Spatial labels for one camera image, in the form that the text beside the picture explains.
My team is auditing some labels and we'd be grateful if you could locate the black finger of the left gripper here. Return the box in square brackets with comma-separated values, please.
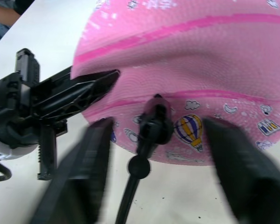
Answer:
[38, 66, 73, 85]
[31, 69, 121, 119]

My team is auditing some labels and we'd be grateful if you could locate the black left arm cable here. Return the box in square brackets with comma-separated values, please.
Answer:
[0, 158, 13, 184]

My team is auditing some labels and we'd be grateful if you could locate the pink printed rubber ball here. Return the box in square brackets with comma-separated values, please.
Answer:
[71, 0, 280, 168]

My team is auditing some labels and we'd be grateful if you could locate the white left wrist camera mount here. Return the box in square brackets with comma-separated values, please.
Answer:
[0, 136, 38, 161]

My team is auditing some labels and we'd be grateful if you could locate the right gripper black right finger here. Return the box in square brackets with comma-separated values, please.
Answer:
[202, 118, 280, 224]

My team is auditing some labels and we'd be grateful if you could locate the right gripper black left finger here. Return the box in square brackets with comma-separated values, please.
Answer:
[30, 118, 115, 224]

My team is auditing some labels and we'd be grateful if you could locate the person in blue clothes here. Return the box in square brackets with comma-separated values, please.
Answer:
[0, 3, 23, 51]

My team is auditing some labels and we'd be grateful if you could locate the black pump hose with needle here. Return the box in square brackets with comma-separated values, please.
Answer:
[114, 93, 175, 224]

